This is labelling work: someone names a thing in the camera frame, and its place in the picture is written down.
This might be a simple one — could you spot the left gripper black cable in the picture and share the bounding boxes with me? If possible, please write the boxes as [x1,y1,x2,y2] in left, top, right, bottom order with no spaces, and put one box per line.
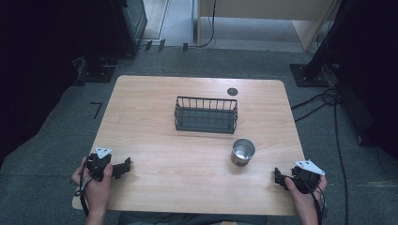
[74,157,92,218]

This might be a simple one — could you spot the silver metal cup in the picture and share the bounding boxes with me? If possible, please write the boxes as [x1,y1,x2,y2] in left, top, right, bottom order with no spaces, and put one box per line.
[230,138,256,168]

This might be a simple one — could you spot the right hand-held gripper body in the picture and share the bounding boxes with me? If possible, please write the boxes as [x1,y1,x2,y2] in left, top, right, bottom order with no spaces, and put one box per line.
[290,158,327,195]

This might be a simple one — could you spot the thin black hanging cable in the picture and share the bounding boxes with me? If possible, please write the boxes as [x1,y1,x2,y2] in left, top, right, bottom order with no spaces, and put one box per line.
[198,0,218,49]

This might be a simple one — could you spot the dark curtain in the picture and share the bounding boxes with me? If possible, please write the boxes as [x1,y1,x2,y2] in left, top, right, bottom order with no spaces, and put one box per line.
[325,0,398,160]
[0,0,126,170]

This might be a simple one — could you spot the black floor cables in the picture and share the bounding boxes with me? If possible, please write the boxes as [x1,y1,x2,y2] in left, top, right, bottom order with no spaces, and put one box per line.
[290,60,351,225]

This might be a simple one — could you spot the black stand with square base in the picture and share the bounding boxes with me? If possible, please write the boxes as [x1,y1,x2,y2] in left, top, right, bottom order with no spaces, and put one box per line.
[288,0,348,88]
[76,55,116,84]

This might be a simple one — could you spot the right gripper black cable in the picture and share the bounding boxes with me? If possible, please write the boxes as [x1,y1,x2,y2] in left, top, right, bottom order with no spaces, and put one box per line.
[295,173,327,225]

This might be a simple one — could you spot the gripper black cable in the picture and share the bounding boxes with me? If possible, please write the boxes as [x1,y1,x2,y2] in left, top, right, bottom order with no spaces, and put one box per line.
[74,157,92,218]
[295,173,327,225]

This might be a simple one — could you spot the person's right hand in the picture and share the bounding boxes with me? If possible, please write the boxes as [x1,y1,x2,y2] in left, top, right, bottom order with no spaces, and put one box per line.
[283,174,329,220]

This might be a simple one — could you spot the person's dark clothing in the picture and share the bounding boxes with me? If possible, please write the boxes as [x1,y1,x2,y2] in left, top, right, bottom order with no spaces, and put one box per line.
[117,211,269,225]

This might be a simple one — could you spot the person's left hand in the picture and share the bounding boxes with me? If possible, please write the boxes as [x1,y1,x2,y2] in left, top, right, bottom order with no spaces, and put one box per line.
[71,157,114,218]

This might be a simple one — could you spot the dark cabinet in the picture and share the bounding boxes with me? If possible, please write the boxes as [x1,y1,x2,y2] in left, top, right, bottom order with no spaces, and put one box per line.
[109,0,148,58]

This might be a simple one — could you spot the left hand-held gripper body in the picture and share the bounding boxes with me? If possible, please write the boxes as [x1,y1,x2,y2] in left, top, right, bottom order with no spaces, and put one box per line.
[85,145,114,183]

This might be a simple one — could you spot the black wire basket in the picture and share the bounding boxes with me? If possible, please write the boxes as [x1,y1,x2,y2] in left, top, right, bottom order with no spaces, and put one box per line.
[174,96,239,135]

